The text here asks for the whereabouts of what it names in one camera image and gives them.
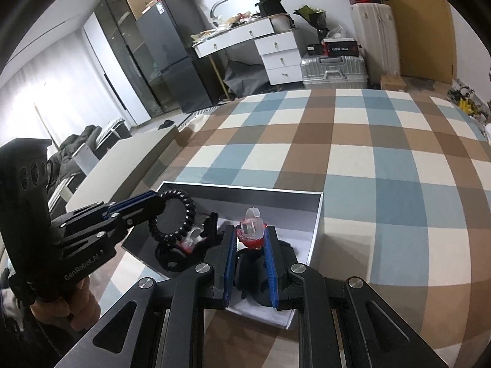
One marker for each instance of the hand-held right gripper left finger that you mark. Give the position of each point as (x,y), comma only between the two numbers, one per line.
(228,268)

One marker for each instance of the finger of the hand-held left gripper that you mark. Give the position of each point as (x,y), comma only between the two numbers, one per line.
(130,201)
(122,222)

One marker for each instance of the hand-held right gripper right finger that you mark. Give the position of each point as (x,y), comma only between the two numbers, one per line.
(271,268)

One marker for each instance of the large black hair claw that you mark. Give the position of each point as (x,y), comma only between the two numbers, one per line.
(249,272)

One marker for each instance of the slim black hair clip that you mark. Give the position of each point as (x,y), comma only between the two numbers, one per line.
(210,230)

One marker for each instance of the red clear hair clip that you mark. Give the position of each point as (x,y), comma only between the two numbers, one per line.
(251,228)

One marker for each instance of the grey storage box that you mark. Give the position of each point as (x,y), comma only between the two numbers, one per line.
(268,203)

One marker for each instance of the person's left hand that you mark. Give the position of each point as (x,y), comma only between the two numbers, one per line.
(65,306)

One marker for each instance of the white cube stool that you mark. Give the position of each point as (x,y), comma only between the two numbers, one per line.
(85,160)

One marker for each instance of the dark jacket pile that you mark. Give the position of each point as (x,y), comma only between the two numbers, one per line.
(73,149)

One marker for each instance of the black slipper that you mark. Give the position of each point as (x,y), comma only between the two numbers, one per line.
(167,124)

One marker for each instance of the white curtain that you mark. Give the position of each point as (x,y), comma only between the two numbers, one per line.
(30,92)

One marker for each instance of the checkered blanket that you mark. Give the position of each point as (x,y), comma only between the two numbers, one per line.
(364,161)

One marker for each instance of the glass door cabinet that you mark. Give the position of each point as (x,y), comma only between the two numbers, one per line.
(119,46)

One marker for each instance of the grey refrigerator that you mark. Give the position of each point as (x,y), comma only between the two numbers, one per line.
(172,46)

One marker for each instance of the dark cloth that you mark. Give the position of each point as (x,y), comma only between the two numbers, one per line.
(245,78)

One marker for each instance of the desk clutter pile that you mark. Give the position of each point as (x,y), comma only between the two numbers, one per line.
(226,27)

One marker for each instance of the silver suitcase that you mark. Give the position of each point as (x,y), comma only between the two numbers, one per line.
(333,73)

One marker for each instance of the white desk with drawers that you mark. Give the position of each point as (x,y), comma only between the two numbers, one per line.
(280,53)

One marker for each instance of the arched mirror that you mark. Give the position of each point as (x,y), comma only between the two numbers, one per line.
(218,5)

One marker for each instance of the cardboard box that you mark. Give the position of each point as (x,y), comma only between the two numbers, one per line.
(392,82)

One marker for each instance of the small black box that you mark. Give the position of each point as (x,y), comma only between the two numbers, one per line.
(314,50)

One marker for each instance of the black and red box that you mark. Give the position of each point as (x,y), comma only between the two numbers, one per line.
(341,48)

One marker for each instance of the white ribbed bin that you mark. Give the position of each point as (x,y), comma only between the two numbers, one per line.
(282,23)

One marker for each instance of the black paper bag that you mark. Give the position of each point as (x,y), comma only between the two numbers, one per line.
(270,7)

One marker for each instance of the clear plastic bag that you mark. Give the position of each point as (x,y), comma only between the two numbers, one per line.
(336,32)

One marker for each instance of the white suitcase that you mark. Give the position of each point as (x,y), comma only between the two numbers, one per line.
(374,38)

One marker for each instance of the wrapped flower bouquet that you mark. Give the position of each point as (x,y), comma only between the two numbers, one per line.
(310,19)

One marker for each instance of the yellow and white clutter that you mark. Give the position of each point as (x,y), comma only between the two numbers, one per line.
(468,103)

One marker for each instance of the wooden door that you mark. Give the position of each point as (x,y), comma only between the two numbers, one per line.
(422,27)

